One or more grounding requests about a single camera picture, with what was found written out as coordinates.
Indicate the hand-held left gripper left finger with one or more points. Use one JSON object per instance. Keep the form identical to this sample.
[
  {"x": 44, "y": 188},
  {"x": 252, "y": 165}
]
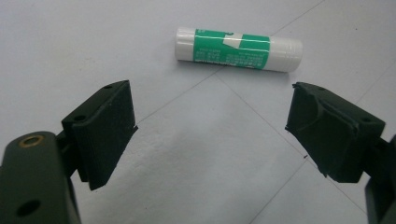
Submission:
[{"x": 99, "y": 133}]

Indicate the white green glue stick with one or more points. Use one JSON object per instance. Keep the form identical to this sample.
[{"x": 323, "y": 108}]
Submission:
[{"x": 238, "y": 49}]

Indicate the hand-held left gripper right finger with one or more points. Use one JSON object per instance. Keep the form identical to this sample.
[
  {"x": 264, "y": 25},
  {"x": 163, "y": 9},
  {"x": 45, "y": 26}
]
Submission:
[{"x": 333, "y": 137}]

